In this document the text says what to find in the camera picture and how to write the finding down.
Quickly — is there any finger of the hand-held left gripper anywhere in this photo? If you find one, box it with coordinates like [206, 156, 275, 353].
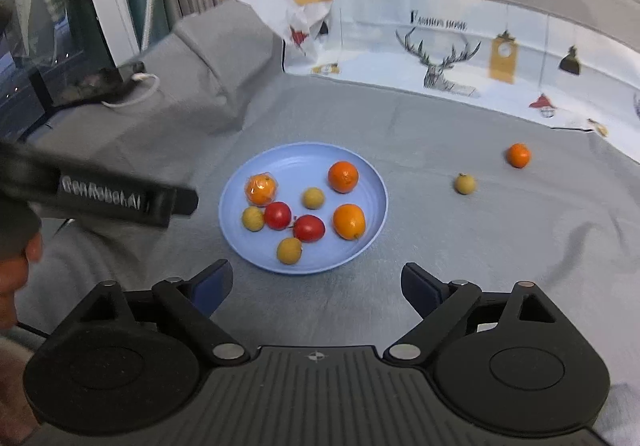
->
[169, 185, 200, 218]

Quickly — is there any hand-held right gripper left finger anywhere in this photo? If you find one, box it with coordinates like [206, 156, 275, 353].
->
[62, 260, 251, 367]

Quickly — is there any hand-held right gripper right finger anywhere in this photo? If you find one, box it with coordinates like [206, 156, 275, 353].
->
[382, 262, 568, 367]

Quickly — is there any plastic-wrapped tangerine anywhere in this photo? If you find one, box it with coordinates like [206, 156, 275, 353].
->
[244, 173, 279, 207]

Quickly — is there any orange tangerine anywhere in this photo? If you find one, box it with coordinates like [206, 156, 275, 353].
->
[332, 203, 367, 241]
[506, 142, 533, 170]
[327, 161, 360, 194]

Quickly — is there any red cherry tomato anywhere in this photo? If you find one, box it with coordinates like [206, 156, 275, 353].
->
[293, 215, 327, 243]
[264, 201, 293, 231]

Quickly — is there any light blue plate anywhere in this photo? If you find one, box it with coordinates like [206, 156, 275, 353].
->
[219, 141, 390, 276]

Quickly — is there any person's left forearm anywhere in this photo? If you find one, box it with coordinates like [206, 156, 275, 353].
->
[0, 326, 48, 429]

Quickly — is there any person's left hand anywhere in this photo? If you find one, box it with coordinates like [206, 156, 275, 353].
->
[0, 230, 46, 330]

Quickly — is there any grey bed sheet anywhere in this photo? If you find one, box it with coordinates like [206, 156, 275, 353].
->
[15, 0, 640, 446]

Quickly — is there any black smartphone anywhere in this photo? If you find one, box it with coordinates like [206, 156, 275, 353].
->
[50, 62, 147, 108]

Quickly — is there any white deer print sheet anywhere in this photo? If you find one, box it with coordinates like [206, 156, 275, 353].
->
[235, 0, 640, 138]

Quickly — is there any white charging cable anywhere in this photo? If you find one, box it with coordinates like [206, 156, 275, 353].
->
[101, 71, 161, 108]

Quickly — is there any black cable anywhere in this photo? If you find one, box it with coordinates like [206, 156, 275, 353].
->
[16, 322, 52, 341]

